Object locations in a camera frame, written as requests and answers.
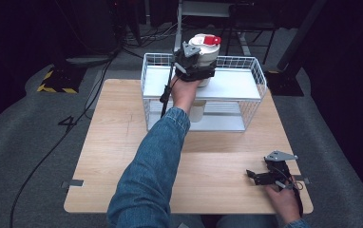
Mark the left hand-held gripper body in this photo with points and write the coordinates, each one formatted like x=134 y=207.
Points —
x=187 y=60

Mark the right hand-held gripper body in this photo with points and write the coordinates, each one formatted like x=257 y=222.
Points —
x=279 y=167

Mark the person's left hand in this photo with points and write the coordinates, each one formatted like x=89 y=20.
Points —
x=184 y=93

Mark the person's right hand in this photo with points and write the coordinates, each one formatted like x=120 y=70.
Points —
x=284 y=202

